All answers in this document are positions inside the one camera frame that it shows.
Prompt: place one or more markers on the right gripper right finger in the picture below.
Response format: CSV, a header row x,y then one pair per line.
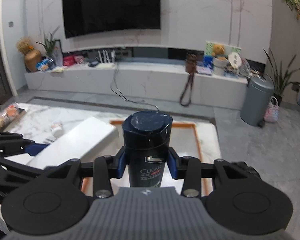
x,y
191,170

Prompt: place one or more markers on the white lotion tube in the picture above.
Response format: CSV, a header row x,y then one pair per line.
x,y
57,129

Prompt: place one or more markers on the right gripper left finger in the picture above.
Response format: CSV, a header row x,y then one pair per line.
x,y
76,179

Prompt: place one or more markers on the potted green plant left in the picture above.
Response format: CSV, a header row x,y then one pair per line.
x,y
49,43

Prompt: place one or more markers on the potted green plant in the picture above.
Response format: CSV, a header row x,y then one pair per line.
x,y
281,78
49,43

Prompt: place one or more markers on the marble TV console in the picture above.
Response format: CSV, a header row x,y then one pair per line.
x,y
143,80

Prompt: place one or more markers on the black television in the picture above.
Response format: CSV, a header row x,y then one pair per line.
x,y
83,17

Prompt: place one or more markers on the potted green plant right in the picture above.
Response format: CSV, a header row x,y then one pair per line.
x,y
281,78

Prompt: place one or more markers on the gold vase with dried flowers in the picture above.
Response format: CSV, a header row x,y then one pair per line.
x,y
31,55

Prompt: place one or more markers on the green picture board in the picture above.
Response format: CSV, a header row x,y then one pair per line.
x,y
219,66

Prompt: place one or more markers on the long white box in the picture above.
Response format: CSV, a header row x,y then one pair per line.
x,y
86,141

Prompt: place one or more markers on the red gift box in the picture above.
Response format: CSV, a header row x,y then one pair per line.
x,y
68,61

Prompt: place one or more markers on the brown leather camera bag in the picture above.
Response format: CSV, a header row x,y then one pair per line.
x,y
191,69

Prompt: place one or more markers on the pastel woven bag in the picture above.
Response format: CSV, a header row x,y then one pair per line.
x,y
272,112

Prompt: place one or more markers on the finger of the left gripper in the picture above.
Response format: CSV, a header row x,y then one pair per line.
x,y
13,142
12,173

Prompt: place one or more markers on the teddy bear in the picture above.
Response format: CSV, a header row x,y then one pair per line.
x,y
218,51

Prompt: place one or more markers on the snack package on books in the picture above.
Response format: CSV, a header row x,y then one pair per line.
x,y
10,115

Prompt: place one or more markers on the white wifi router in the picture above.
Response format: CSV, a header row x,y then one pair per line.
x,y
106,59

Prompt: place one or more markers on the grey trash can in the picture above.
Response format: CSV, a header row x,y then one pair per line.
x,y
256,101

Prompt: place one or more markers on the orange storage box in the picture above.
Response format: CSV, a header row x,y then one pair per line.
x,y
184,140

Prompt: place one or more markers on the blue snack bag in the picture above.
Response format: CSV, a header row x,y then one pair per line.
x,y
44,65

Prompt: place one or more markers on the white round fan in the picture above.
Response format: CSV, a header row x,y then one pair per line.
x,y
235,60

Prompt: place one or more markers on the dark blue shampoo bottle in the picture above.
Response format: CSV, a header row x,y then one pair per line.
x,y
146,136

